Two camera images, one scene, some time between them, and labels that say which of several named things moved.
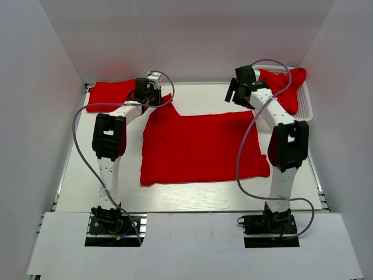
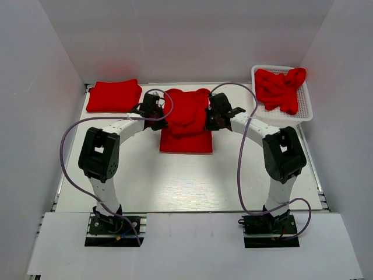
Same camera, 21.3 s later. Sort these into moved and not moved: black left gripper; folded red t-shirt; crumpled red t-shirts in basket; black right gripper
Moved: black right gripper; black left gripper
Not moved: folded red t-shirt; crumpled red t-shirts in basket
